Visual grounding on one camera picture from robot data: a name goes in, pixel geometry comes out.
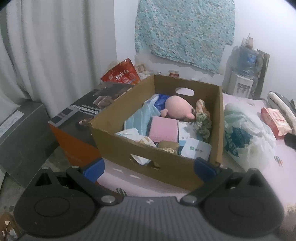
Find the small red packet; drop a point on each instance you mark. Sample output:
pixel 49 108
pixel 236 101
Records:
pixel 174 74

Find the red snack bag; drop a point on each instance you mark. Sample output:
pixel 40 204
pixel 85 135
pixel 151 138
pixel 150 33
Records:
pixel 122 73

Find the crumpled white plastic bag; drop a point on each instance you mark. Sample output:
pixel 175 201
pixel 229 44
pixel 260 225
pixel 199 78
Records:
pixel 142 70

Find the black and orange appliance box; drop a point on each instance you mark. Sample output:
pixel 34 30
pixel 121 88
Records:
pixel 81 115

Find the brown cardboard box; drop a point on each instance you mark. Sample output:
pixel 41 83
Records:
pixel 115 143

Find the white water dispenser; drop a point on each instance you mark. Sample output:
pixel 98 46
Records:
pixel 240 85

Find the green floral scrunchie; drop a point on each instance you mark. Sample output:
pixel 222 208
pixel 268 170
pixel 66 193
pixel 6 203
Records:
pixel 203 120

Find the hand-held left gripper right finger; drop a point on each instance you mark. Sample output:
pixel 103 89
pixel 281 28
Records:
pixel 204 168

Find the pink plush toy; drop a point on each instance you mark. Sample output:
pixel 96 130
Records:
pixel 178 106

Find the gold tissue packet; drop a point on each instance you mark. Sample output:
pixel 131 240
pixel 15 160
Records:
pixel 168 147

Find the brown patterned bag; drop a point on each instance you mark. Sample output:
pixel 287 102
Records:
pixel 9 227

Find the pink soft packet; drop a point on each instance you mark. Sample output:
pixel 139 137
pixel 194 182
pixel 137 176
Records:
pixel 163 128

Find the floral wall cloth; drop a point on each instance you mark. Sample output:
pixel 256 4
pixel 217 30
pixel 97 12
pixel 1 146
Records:
pixel 185 30

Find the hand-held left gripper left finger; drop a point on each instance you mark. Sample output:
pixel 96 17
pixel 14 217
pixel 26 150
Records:
pixel 94 168

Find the pink wet wipes packet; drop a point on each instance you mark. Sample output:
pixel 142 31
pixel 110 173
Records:
pixel 275 121

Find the blue checked towel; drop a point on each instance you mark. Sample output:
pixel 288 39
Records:
pixel 138 118

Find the white curtain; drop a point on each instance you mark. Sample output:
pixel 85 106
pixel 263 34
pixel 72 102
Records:
pixel 46 46

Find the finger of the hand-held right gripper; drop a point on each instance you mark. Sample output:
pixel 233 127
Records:
pixel 291 139

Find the patterned paper bag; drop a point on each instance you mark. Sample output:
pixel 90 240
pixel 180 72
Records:
pixel 262 74

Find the white crumpled packet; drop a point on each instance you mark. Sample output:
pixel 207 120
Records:
pixel 136 138

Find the blue bandage box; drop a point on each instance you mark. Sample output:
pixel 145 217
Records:
pixel 196 149

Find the large water bottle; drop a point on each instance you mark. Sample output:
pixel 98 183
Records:
pixel 247 62

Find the grey storage box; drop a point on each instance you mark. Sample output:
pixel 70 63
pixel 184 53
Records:
pixel 23 143

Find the blue tissue packet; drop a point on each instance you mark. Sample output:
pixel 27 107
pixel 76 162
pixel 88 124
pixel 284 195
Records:
pixel 159 100

